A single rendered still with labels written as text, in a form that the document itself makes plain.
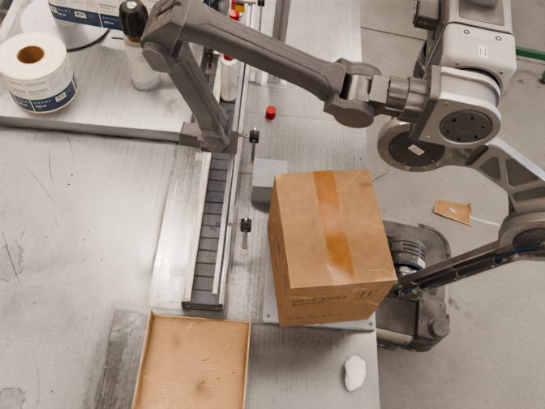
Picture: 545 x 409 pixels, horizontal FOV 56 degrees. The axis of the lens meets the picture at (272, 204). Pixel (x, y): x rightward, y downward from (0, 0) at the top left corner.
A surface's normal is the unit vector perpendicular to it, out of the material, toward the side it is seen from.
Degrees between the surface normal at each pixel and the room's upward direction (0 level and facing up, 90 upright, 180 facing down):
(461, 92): 0
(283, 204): 0
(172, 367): 0
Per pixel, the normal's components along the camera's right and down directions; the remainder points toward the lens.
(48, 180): 0.08, -0.52
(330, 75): 0.38, -0.20
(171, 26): -0.22, 0.93
